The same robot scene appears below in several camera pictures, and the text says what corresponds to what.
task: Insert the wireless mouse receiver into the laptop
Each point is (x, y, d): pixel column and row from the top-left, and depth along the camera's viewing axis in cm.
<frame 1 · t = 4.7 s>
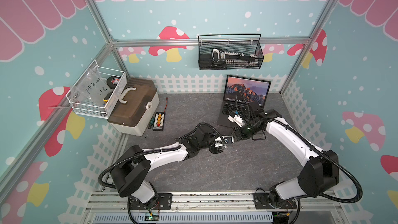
left hand: (224, 138, 82), fingers closed
right hand: (230, 138, 78), fingers open
grey open laptop: (240, 92, 112), point 9 cm above the table
brown lid storage box: (137, 102, 90), point 21 cm above the table
black board yellow connectors: (159, 121, 105), point 2 cm above the table
green handled screwdriver: (151, 124, 104), on the table

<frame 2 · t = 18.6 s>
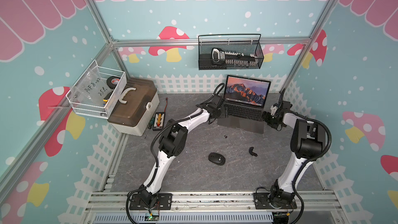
left hand: (222, 114, 100), fingers open
right hand: (263, 119, 103), fingers open
black wireless mouse: (216, 158, 87), point 3 cm above the table
black mouse battery cover: (250, 151, 93), on the table
the other named things where they were.

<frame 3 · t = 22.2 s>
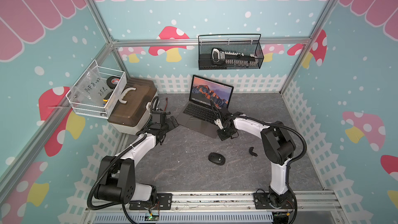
left hand: (170, 125, 91), fingers open
right hand: (222, 136, 96), fingers closed
grey open laptop: (208, 97, 111), point 8 cm above the table
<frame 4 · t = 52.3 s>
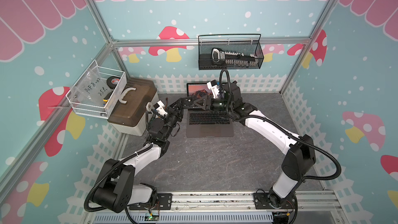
left hand: (186, 100, 75), fingers closed
right hand: (195, 103, 73), fingers open
